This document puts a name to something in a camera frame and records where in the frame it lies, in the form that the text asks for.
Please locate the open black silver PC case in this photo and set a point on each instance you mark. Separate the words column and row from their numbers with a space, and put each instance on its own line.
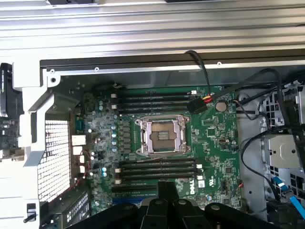
column 166, row 76

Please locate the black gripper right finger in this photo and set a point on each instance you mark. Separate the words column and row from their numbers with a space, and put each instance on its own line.
column 183, row 214

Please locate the silver CPU socket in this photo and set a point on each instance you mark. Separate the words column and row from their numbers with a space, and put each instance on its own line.
column 177, row 133

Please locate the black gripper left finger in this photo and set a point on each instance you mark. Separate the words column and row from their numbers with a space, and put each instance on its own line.
column 152, row 214

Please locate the green Dell motherboard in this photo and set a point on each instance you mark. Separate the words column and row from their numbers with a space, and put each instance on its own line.
column 214, row 133

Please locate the silver coin cell battery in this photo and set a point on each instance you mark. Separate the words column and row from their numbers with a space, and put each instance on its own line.
column 221, row 106

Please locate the silver metal disk bay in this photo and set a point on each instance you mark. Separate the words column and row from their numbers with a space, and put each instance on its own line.
column 283, row 152

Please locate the black case lock tab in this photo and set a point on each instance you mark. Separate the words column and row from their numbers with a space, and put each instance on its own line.
column 31, row 210

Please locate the white printed holder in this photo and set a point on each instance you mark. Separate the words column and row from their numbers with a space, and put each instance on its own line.
column 26, row 76

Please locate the blue expansion slot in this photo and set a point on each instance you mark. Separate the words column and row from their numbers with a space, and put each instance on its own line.
column 128, row 201

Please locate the long black expansion slot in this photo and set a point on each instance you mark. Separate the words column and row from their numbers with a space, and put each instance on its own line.
column 133, row 189

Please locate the metal port block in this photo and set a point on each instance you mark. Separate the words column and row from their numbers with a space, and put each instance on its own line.
column 78, row 140

